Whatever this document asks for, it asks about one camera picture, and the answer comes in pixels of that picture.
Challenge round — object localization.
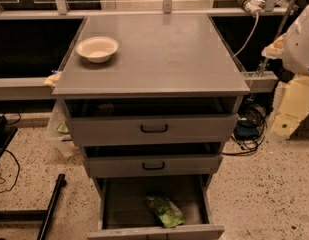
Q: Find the middle grey drawer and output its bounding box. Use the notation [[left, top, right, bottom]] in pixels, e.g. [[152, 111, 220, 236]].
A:
[[83, 143, 222, 178]]

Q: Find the white paper bowl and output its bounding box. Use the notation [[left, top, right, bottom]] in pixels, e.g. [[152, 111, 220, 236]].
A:
[[76, 37, 119, 63]]

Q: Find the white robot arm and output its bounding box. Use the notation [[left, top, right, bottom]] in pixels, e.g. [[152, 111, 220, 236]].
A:
[[262, 5, 309, 75]]

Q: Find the top grey drawer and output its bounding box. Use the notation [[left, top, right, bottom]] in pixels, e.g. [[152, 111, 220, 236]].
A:
[[64, 98, 238, 146]]

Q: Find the bottom open grey drawer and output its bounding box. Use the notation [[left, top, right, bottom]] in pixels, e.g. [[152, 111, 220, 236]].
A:
[[87, 175, 224, 240]]

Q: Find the clear plastic bag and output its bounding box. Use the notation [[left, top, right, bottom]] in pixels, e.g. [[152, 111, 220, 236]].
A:
[[46, 101, 80, 157]]

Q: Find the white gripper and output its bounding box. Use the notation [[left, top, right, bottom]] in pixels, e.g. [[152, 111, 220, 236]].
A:
[[261, 34, 286, 59]]

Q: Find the grey drawer cabinet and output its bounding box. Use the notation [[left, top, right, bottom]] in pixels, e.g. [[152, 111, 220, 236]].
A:
[[52, 13, 251, 240]]

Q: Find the black box corner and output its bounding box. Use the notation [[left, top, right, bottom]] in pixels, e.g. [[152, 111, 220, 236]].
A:
[[0, 116, 17, 158]]

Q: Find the black floor cable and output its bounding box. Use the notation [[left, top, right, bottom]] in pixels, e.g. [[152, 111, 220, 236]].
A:
[[0, 147, 22, 196]]

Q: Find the white power cable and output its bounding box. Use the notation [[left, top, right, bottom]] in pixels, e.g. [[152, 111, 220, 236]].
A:
[[231, 12, 260, 59]]

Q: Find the white power strip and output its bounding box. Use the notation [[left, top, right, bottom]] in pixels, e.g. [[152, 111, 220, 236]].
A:
[[236, 0, 264, 15]]

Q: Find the black cable bundle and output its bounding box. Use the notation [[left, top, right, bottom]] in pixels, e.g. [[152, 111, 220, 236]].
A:
[[222, 103, 268, 157]]

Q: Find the green rice chip bag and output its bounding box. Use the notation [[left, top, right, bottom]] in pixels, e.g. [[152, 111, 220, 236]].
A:
[[145, 194, 186, 228]]

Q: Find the black metal stand leg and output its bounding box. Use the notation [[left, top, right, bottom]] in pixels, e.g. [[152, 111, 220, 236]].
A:
[[0, 174, 66, 240]]

